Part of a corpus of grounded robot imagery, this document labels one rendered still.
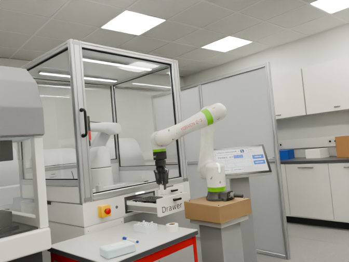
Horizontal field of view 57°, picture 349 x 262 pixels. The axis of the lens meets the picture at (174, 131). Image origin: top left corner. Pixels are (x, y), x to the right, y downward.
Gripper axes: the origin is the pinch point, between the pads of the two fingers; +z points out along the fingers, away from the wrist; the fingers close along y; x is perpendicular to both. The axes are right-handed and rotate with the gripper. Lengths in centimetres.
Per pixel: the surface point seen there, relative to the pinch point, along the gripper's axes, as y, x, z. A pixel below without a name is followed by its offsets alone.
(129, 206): -20.1, -13.8, 9.4
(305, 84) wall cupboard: -18, 329, -103
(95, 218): -23.0, -39.8, 12.5
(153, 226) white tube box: 15.1, -24.7, 17.7
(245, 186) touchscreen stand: 6, 96, 12
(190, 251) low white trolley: 36, -18, 31
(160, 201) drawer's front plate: 10.7, -13.3, 5.0
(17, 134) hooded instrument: 2, -94, -41
